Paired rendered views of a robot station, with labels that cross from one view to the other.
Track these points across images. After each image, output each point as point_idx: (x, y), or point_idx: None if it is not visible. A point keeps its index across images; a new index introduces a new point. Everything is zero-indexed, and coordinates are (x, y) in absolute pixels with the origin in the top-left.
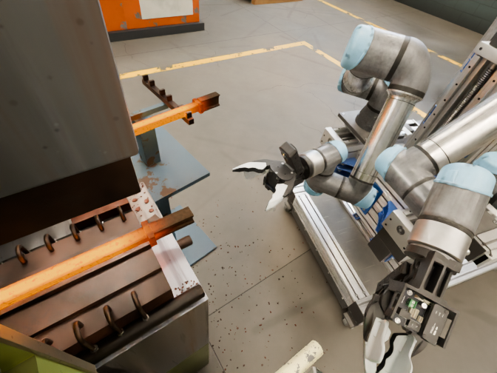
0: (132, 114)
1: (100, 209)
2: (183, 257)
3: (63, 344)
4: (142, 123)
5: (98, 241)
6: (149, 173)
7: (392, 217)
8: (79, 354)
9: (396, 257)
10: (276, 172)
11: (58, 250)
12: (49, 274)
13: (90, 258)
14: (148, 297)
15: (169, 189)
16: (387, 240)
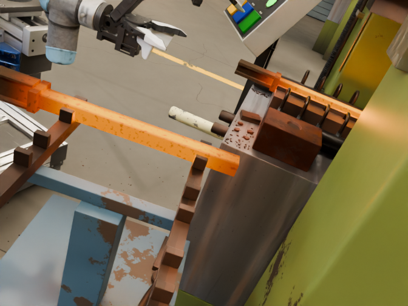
0: (127, 198)
1: (295, 119)
2: (246, 97)
3: (345, 102)
4: (167, 135)
5: (310, 104)
6: (119, 274)
7: (33, 37)
8: None
9: (47, 67)
10: (144, 21)
11: (339, 119)
12: (349, 107)
13: (322, 95)
14: (295, 81)
15: (129, 227)
16: (32, 66)
